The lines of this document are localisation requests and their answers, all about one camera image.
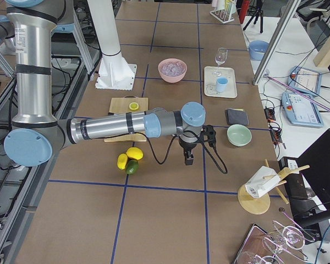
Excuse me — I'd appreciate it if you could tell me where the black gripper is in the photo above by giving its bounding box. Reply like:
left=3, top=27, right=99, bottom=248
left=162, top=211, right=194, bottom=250
left=179, top=135, right=200, bottom=166

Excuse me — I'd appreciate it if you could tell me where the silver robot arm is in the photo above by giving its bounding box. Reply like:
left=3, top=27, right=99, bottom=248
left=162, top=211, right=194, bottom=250
left=0, top=15, right=15, bottom=50
left=4, top=1, right=206, bottom=167

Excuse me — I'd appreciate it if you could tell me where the wooden cup tree stand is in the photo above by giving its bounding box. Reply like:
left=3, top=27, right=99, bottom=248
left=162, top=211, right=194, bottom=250
left=238, top=160, right=310, bottom=215

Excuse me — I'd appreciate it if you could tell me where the blue plastic cup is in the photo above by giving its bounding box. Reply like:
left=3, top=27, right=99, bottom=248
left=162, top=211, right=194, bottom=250
left=216, top=77, right=228, bottom=93

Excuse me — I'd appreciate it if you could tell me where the clear ice cubes pile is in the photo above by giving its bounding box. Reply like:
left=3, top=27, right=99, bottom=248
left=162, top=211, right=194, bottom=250
left=161, top=61, right=185, bottom=76

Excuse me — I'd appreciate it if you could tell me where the green ceramic bowl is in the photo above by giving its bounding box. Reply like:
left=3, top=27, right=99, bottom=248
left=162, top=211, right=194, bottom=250
left=227, top=124, right=252, bottom=147

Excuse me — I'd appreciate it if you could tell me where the large yellow lemon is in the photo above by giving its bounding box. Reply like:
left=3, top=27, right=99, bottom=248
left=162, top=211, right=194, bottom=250
left=126, top=147, right=144, bottom=160

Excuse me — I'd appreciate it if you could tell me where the green lime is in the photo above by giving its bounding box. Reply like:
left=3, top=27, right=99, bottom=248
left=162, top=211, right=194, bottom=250
left=125, top=159, right=139, bottom=175

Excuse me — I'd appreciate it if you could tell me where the grey folded cloth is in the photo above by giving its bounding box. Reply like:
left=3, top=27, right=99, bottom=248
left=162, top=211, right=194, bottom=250
left=225, top=108, right=249, bottom=126

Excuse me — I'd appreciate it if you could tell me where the small yellow lemon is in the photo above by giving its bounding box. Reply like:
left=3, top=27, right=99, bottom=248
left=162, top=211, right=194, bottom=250
left=117, top=153, right=128, bottom=170

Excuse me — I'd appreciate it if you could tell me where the lemon half slice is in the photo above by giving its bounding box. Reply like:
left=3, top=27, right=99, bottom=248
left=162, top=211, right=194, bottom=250
left=129, top=102, right=139, bottom=111

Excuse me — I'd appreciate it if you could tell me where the white carton on stand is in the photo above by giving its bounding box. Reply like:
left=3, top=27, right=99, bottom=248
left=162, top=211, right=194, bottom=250
left=245, top=166, right=281, bottom=199

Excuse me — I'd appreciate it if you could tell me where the cream bear tray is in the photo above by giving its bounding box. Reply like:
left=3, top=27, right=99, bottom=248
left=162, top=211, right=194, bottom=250
left=204, top=66, right=237, bottom=98

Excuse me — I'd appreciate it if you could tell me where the pink bowl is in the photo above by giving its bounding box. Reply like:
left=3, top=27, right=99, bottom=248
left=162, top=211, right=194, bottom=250
left=158, top=58, right=188, bottom=83

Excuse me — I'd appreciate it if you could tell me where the wooden cutting board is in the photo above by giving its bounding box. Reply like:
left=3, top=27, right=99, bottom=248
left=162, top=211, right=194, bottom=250
left=109, top=97, right=149, bottom=114

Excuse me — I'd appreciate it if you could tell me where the clear wine glass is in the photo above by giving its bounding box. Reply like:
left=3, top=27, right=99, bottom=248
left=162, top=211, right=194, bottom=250
left=212, top=47, right=228, bottom=76

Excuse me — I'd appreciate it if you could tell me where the near blue teach pendant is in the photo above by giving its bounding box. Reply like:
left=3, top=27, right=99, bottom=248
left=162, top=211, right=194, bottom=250
left=282, top=92, right=324, bottom=128

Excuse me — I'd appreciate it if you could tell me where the blue teach pendant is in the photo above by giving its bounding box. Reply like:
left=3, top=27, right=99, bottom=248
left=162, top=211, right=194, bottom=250
left=287, top=66, right=322, bottom=97
left=282, top=92, right=324, bottom=128

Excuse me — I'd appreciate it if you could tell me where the hanging wine glass rack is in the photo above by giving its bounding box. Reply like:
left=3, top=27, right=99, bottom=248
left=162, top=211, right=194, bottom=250
left=233, top=207, right=316, bottom=263

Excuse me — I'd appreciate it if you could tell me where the blue bowl on desk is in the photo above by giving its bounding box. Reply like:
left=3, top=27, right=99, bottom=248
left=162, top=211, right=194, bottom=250
left=248, top=40, right=269, bottom=61

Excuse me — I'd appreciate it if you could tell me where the far blue teach pendant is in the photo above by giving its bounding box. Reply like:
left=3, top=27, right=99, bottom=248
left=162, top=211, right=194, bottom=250
left=287, top=66, right=322, bottom=97

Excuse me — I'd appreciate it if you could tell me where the red cylinder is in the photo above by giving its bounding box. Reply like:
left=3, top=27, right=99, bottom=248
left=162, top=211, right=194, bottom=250
left=239, top=0, right=250, bottom=24

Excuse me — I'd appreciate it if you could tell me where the black tripod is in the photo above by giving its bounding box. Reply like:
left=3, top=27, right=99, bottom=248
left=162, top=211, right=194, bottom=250
left=243, top=0, right=264, bottom=34

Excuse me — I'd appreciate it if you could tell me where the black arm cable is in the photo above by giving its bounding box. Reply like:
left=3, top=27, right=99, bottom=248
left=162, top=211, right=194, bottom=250
left=131, top=129, right=228, bottom=174

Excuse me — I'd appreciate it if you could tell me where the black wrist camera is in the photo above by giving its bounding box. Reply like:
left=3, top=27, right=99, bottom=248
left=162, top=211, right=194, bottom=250
left=202, top=125, right=216, bottom=149

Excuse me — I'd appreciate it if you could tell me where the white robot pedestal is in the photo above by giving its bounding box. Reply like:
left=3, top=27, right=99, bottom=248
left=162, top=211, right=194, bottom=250
left=87, top=0, right=137, bottom=90

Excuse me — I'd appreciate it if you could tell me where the white wire cup rack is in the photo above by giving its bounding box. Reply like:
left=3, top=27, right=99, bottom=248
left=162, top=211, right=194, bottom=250
left=210, top=0, right=237, bottom=24

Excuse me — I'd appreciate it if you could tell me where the aluminium frame post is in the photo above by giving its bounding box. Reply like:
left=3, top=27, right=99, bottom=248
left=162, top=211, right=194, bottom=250
left=252, top=0, right=301, bottom=85

